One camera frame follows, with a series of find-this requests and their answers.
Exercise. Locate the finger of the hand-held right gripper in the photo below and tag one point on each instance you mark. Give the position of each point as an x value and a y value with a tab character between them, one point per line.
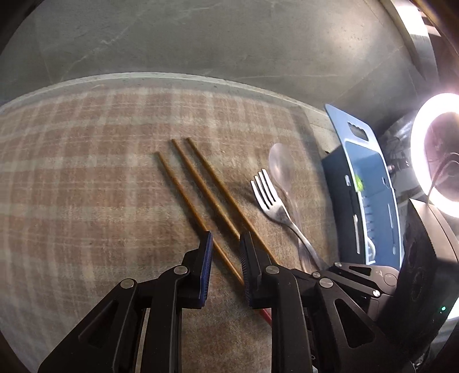
369	308
355	278

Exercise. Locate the plaid cloth mat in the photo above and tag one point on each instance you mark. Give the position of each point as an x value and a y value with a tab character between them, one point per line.
89	179

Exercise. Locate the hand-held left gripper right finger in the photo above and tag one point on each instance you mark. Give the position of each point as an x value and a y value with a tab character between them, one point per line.
247	272

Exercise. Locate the metal fork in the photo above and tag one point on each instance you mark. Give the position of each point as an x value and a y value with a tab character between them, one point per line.
267	204

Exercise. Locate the blue plastic slotted basket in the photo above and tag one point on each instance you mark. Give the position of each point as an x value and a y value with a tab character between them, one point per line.
373	168

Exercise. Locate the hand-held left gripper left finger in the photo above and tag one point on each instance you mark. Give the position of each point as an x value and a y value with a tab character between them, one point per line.
205	265

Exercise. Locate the clear plastic spoon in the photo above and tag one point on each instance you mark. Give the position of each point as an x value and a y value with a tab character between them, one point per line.
281	165

